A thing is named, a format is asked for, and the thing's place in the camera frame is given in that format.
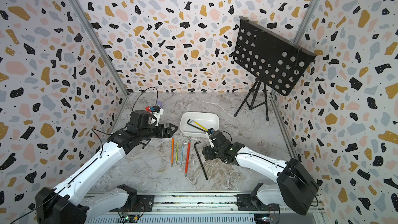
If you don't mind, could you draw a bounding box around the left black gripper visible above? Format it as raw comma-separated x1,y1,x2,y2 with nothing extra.
138,122,178,142

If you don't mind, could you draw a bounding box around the large black hex key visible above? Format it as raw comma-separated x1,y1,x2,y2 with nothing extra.
194,141,208,180

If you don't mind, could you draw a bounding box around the thin dark grey hex key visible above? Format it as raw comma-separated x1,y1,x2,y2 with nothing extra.
187,119,207,134

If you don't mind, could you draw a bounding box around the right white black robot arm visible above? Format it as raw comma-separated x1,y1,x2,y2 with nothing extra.
202,128,319,216

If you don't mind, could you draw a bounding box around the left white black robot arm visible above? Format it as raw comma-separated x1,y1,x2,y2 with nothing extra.
35,106,178,224

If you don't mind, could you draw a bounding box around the orange sleeved hex key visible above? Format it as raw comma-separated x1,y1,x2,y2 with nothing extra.
171,138,174,168

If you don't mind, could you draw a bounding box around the green sleeved hex key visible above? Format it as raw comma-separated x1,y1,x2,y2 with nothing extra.
175,141,179,164

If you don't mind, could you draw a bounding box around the red sleeved hex key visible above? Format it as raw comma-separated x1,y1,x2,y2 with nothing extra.
184,138,197,177

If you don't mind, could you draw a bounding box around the blue sleeved hex key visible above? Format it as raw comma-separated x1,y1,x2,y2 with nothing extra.
180,143,188,167

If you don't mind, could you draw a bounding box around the white rectangular storage box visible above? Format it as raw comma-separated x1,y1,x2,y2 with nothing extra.
179,112,220,138

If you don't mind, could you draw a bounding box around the small clear purple object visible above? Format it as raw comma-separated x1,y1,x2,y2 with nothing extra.
157,100,163,108

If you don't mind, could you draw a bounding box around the black perforated music stand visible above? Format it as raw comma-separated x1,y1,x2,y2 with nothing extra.
233,16,317,117

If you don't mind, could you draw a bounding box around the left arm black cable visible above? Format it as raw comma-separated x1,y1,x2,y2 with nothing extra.
9,86,159,224

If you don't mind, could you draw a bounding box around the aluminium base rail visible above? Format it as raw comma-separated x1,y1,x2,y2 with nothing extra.
81,190,329,224

